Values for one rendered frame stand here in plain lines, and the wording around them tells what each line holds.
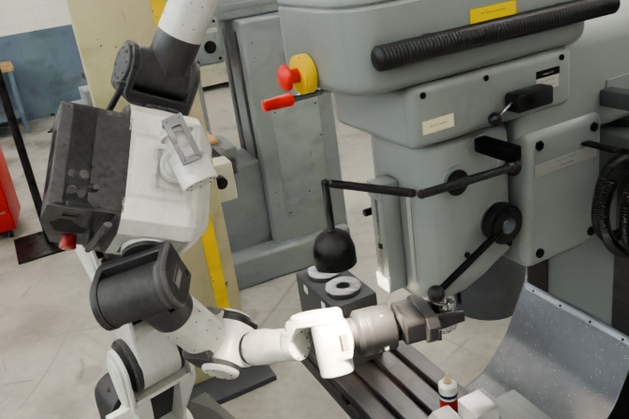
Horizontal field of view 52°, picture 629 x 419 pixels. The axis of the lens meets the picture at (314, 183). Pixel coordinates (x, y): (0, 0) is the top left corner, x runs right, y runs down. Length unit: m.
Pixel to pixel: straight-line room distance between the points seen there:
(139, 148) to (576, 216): 0.81
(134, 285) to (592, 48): 0.88
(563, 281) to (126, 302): 0.97
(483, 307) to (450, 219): 2.35
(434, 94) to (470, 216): 0.24
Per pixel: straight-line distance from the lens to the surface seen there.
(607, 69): 1.25
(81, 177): 1.18
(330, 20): 0.91
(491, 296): 3.39
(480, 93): 1.03
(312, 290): 1.66
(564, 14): 1.07
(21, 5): 9.90
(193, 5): 1.27
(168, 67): 1.30
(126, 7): 2.65
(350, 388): 1.62
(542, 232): 1.22
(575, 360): 1.59
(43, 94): 10.02
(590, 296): 1.55
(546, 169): 1.17
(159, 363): 1.69
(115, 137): 1.22
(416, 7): 0.93
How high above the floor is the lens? 1.96
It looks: 21 degrees down
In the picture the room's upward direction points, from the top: 8 degrees counter-clockwise
